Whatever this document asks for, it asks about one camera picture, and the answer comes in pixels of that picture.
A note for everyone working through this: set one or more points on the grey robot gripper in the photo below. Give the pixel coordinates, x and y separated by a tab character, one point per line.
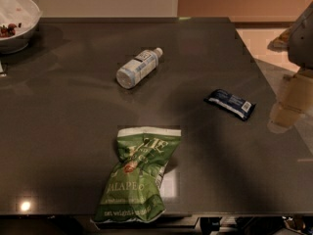
301	39

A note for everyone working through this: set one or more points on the dark blue rxbar wrapper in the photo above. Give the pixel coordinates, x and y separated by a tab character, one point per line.
236	105

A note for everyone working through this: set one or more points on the blue plastic water bottle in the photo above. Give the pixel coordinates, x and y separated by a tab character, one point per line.
130	74

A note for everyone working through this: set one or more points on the green jalapeno chip bag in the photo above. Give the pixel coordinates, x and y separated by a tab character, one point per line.
132	191

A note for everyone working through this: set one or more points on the white bowl with food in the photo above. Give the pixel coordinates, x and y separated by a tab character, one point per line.
25	15

